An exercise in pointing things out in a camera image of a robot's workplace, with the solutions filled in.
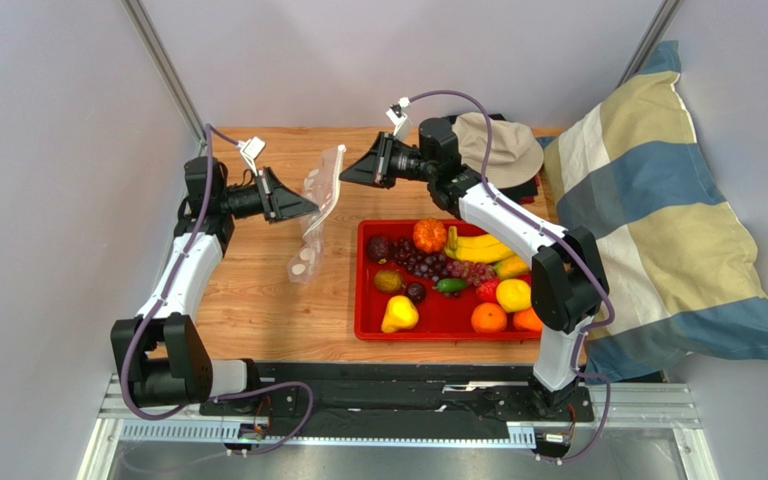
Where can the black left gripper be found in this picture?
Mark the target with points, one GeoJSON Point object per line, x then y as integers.
{"type": "Point", "coordinates": [281, 203]}

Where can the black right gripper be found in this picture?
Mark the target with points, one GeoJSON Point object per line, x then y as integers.
{"type": "Point", "coordinates": [385, 159]}

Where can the clear dotted zip top bag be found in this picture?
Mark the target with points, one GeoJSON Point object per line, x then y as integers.
{"type": "Point", "coordinates": [322, 187]}

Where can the yellow banana bunch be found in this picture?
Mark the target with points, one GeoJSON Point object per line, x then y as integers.
{"type": "Point", "coordinates": [476, 249]}

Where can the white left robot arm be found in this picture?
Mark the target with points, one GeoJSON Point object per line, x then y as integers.
{"type": "Point", "coordinates": [160, 357]}

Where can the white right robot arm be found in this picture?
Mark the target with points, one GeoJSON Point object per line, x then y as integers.
{"type": "Point", "coordinates": [568, 280]}

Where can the small orange pumpkin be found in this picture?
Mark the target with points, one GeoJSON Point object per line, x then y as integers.
{"type": "Point", "coordinates": [430, 235]}

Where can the brown kiwi fruit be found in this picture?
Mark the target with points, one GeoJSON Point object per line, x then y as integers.
{"type": "Point", "coordinates": [388, 281]}

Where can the dark purple grape bunch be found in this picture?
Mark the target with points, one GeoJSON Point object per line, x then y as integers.
{"type": "Point", "coordinates": [429, 266]}

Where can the dark purple plum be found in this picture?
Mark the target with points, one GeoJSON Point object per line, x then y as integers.
{"type": "Point", "coordinates": [416, 292]}

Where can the beige bucket hat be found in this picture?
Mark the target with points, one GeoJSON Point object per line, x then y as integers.
{"type": "Point", "coordinates": [500, 150]}

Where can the red plastic tray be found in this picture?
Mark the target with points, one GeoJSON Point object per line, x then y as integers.
{"type": "Point", "coordinates": [440, 318]}

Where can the small green pepper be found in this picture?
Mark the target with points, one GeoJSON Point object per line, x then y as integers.
{"type": "Point", "coordinates": [451, 286]}

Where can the light purple grape bunch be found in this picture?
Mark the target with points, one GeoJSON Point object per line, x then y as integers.
{"type": "Point", "coordinates": [472, 273]}

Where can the folded black red clothes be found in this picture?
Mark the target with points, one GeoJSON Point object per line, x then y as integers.
{"type": "Point", "coordinates": [524, 190]}

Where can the yellow pear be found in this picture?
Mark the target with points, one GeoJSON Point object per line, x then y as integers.
{"type": "Point", "coordinates": [400, 314]}

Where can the yellow green mango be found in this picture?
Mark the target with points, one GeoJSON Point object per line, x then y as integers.
{"type": "Point", "coordinates": [511, 267]}

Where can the red apple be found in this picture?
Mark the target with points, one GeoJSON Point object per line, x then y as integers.
{"type": "Point", "coordinates": [528, 279]}

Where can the orange fruit front left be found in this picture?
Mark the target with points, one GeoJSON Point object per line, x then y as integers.
{"type": "Point", "coordinates": [489, 318]}

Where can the orange fruit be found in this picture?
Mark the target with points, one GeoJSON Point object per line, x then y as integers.
{"type": "Point", "coordinates": [489, 318]}
{"type": "Point", "coordinates": [527, 320]}

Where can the orange fruit front right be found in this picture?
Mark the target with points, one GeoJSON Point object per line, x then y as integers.
{"type": "Point", "coordinates": [527, 320]}

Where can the blue yellow striped pillow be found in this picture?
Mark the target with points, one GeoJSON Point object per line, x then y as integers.
{"type": "Point", "coordinates": [680, 265]}

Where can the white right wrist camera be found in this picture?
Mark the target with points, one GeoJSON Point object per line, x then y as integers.
{"type": "Point", "coordinates": [397, 114]}

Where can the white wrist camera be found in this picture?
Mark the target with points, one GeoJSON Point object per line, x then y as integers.
{"type": "Point", "coordinates": [397, 114]}
{"type": "Point", "coordinates": [249, 151]}

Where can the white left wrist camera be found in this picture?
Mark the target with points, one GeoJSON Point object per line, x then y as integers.
{"type": "Point", "coordinates": [249, 151]}

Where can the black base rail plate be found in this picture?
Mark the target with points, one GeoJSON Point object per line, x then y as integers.
{"type": "Point", "coordinates": [388, 401]}

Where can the left aluminium frame post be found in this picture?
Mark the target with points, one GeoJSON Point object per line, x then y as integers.
{"type": "Point", "coordinates": [153, 43]}

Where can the aluminium frame post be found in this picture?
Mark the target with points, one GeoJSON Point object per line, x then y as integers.
{"type": "Point", "coordinates": [153, 43]}
{"type": "Point", "coordinates": [659, 24]}

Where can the right aluminium frame post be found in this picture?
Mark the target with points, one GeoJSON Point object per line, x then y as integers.
{"type": "Point", "coordinates": [659, 24]}

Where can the aluminium base frame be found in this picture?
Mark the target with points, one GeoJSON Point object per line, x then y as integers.
{"type": "Point", "coordinates": [642, 431]}

